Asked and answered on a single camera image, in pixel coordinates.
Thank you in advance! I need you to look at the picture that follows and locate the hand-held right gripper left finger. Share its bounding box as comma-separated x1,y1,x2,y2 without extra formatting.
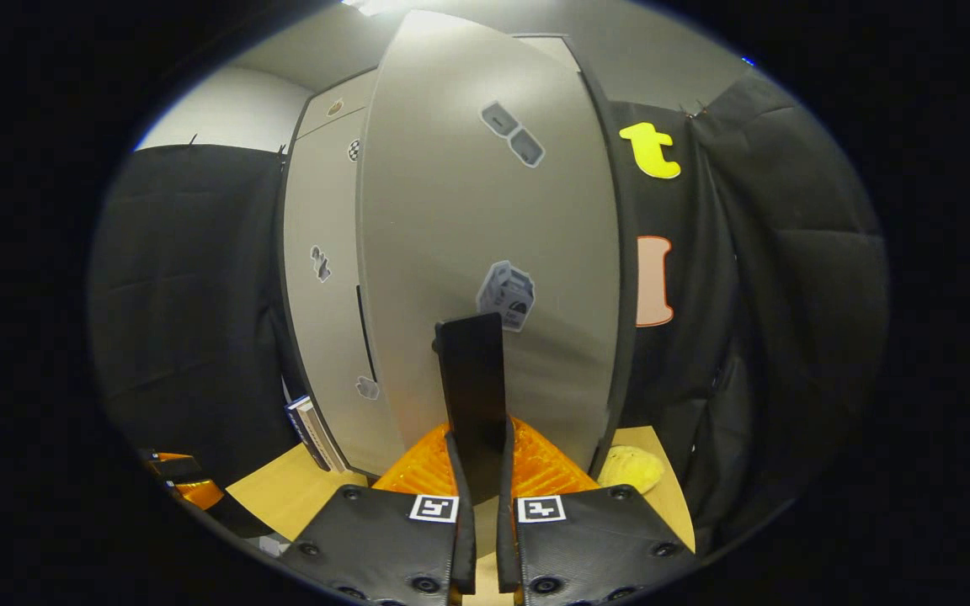
281,429,477,606

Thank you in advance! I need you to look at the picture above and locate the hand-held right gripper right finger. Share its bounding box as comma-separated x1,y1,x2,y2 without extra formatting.
498,417,696,606

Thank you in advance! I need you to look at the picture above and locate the black door handle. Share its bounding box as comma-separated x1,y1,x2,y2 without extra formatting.
433,313,509,506

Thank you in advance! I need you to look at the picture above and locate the white cabinet door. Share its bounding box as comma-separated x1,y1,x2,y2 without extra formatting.
283,126,406,476
356,10,621,476

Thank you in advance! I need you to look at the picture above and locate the white double-door shoe cabinet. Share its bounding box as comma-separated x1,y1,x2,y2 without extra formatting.
279,34,642,481

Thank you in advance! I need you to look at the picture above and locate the white book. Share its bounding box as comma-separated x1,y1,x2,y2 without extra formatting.
285,397,326,472
298,396,349,474

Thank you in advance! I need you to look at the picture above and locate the yellow round lumpy object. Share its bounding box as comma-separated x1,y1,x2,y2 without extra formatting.
599,446,665,495

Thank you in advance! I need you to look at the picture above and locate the black backdrop cloth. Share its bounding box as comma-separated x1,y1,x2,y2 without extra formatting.
89,72,888,556

